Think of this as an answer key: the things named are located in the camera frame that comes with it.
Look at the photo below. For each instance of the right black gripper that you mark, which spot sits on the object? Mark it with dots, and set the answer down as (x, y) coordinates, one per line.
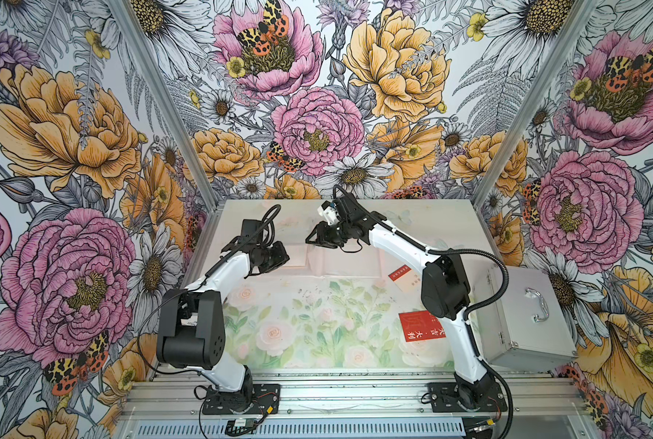
(320, 230)

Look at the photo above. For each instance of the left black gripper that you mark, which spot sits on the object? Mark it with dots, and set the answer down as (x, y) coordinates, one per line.
(281, 258)

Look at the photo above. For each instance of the pink elephant photo album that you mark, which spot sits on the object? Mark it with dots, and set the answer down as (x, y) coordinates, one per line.
(311, 261)

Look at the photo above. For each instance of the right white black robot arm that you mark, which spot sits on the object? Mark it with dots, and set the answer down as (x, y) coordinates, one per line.
(445, 287)

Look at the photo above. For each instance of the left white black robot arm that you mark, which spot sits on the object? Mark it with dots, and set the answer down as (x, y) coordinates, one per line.
(191, 334)

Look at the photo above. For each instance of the red and pink card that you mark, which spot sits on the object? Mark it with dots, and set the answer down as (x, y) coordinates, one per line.
(406, 279)

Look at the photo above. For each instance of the red card gold characters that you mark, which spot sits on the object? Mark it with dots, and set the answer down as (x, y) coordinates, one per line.
(420, 326)

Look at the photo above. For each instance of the silver aluminium case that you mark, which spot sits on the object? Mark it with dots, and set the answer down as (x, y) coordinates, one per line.
(525, 330)

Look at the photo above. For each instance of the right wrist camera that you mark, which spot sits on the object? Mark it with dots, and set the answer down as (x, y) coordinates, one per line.
(329, 213)

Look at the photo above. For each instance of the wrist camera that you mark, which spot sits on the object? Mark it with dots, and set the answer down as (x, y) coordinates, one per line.
(255, 232)
(329, 213)

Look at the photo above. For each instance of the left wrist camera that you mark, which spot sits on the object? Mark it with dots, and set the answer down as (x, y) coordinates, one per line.
(255, 232)

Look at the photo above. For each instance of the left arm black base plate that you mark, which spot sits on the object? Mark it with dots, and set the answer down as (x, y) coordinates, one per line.
(261, 399)

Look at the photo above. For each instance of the aluminium front rail frame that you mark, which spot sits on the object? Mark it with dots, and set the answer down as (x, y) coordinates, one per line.
(346, 403)

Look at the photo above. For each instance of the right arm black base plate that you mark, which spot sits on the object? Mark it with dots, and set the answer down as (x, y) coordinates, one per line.
(450, 397)

